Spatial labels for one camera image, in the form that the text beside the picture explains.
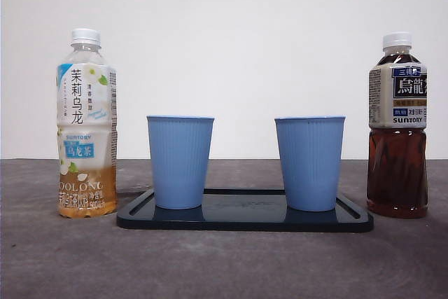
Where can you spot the pale jasmine oolong tea bottle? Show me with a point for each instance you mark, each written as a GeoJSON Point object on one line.
{"type": "Point", "coordinates": [85, 110]}

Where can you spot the dark oolong tea bottle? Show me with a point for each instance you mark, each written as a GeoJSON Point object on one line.
{"type": "Point", "coordinates": [397, 173]}

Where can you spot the blue ribbed plastic cup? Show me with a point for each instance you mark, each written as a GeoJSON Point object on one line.
{"type": "Point", "coordinates": [179, 162]}
{"type": "Point", "coordinates": [309, 162]}

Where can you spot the dark teal rectangular tray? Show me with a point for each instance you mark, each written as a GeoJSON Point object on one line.
{"type": "Point", "coordinates": [245, 220]}

